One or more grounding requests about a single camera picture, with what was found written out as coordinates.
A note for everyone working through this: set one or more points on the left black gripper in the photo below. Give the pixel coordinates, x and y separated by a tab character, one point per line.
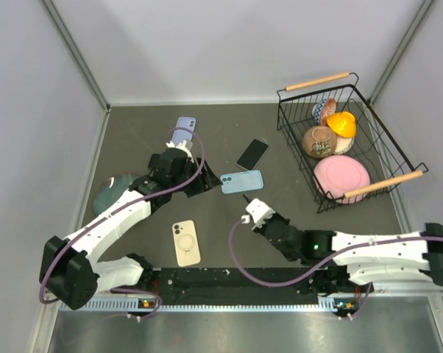
207	181

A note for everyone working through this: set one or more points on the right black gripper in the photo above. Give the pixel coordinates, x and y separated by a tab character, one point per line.
263	229

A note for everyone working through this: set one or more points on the light blue phone case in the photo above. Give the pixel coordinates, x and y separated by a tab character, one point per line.
241	182

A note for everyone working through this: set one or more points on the silver edged black phone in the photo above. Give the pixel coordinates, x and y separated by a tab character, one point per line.
252	155

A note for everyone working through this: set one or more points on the lavender purple phone case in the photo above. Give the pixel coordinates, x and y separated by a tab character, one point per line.
183	130

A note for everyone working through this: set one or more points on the cream white phone case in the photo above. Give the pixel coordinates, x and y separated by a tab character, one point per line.
186	243

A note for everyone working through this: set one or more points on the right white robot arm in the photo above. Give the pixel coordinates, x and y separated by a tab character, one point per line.
359	259

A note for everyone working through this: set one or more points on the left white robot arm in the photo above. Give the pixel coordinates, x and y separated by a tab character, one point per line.
71	269

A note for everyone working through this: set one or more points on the pink plate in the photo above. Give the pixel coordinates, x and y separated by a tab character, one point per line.
339	174

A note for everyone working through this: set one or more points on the teal ceramic plate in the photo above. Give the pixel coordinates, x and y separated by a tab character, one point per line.
111	191

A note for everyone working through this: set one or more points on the brown patterned bowl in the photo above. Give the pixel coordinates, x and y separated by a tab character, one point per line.
319	142

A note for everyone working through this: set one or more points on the white cream bowl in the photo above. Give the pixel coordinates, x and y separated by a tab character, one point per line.
343	145

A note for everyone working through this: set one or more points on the blue patterned bowl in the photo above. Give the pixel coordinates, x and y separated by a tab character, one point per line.
317	110

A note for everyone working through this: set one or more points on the yellow bowl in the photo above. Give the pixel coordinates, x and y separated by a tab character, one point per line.
343	124

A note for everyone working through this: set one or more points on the red patterned shell dish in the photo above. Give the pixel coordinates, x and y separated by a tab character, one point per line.
328	107

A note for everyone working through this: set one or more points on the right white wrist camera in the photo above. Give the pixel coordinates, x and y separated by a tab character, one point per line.
257	213

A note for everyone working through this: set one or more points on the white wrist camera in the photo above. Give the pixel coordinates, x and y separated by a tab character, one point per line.
257	213
185	146

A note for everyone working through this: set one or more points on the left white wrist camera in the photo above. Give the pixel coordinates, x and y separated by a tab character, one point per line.
185	146

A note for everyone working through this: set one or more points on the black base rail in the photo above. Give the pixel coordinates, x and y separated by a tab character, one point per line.
228	286

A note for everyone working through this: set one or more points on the black wire basket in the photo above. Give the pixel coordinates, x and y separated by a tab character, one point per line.
374	146

